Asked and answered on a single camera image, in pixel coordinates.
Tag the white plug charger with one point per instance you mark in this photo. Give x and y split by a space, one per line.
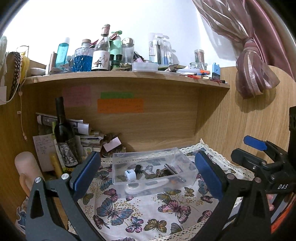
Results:
130 175

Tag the green sticky note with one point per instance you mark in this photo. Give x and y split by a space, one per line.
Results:
117 95

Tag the white handwritten note paper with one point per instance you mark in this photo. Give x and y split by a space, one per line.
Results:
44 150

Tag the orange sticky note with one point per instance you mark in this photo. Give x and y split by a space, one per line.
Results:
120 106

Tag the pile of papers and booklets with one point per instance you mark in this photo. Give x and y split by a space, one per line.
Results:
90 140

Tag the mint green pump bottle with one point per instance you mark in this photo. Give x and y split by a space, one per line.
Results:
115 46

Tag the dark green small bottle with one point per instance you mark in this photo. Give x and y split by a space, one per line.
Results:
116 62

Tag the glass jar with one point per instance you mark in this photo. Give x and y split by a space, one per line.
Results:
195 65

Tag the pale bottle with silver cap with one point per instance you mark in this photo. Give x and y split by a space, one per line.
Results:
128 52

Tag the person's right hand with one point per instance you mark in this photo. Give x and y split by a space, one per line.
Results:
270 204

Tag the pink sticky note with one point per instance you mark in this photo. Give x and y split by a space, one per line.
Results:
76 96

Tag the pink tied curtain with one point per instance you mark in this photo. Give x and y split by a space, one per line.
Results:
254 64

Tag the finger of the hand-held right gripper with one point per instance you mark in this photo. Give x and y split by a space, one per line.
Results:
247 157
254 141

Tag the orange capped tube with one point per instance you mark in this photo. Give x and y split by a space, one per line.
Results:
204 71

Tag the clear bottle with illustrated label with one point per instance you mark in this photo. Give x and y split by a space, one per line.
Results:
101 58

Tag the clear rectangular plastic case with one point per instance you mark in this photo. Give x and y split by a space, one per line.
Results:
145 66

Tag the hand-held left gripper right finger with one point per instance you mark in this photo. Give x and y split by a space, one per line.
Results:
209 176

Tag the pale pink cylindrical object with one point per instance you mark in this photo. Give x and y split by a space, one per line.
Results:
25 166

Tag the small black clip microphone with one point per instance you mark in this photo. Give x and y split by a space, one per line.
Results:
138 168

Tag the yellow tube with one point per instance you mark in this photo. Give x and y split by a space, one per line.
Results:
56 165

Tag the yellow headband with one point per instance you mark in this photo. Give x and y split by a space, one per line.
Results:
26 66

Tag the small pale pink card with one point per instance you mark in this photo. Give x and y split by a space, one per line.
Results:
112 144

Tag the clear plastic box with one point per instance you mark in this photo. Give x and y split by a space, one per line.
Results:
187 163

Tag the blue block sharpener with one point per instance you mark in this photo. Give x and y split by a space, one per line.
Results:
216 71

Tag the black lace headband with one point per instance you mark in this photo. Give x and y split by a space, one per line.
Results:
15 74

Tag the dark wine bottle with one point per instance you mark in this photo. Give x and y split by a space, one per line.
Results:
63 129

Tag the wooden shelf board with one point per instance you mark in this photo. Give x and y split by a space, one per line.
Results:
115 77

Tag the clear tube of copper sticks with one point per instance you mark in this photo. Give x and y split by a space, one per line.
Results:
199 58

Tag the butterfly print cloth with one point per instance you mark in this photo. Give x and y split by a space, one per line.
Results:
138 208

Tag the brush blister pack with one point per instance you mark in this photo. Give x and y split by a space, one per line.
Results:
155 49
167 54

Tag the small brown cylinder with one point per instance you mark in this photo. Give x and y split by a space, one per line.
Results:
52 62

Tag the tall light blue bottle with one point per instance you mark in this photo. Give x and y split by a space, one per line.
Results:
62 53

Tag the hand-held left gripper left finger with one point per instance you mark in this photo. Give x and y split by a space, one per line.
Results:
85 176

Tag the small pink bottle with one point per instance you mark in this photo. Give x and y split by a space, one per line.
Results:
138 58

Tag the white handheld magnifier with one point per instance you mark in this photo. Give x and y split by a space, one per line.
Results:
134 188

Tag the faceted glass bottle blue liquid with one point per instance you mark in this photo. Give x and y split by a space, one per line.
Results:
82 61

